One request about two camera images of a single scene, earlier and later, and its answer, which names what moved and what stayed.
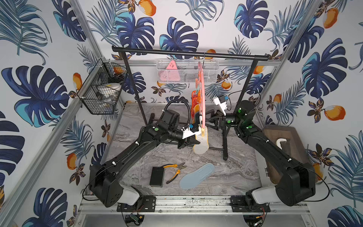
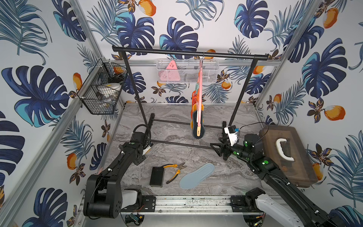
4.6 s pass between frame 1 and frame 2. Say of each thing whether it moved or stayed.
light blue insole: stayed
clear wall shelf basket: stayed
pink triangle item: stayed
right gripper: moved
